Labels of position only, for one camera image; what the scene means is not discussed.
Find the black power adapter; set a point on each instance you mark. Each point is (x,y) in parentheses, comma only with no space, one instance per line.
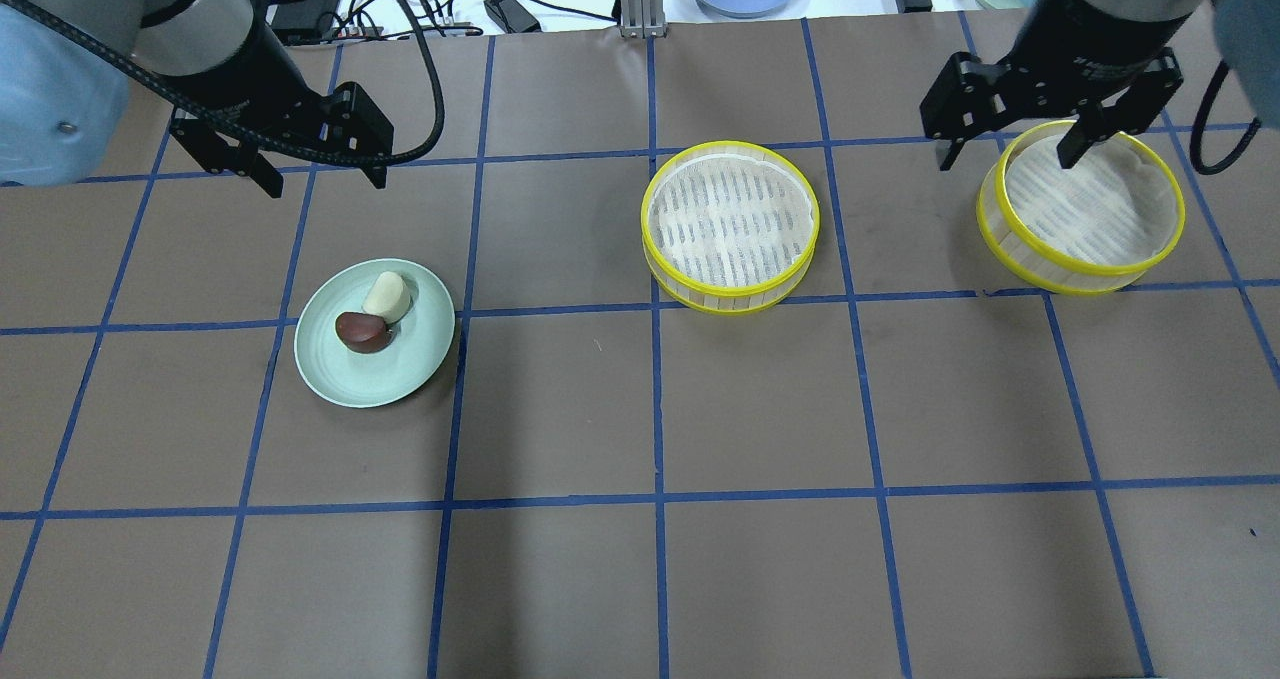
(511,17)

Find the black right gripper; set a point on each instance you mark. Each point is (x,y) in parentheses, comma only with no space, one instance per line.
(1098,31)

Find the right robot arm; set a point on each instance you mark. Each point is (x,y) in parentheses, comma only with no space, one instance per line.
(1105,63)

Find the yellow bamboo steamer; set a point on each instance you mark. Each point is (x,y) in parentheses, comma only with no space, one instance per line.
(1091,229)
(729,227)

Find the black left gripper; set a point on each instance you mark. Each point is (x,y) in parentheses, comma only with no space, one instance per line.
(243,71)

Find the white steamed bun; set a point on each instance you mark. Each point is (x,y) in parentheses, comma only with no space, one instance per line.
(389,297)

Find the light green plate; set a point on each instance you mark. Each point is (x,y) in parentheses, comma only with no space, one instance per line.
(420,340)

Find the dark red bun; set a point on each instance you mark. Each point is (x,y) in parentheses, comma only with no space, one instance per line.
(362,333)

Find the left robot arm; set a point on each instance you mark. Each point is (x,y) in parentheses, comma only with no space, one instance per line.
(65,87)

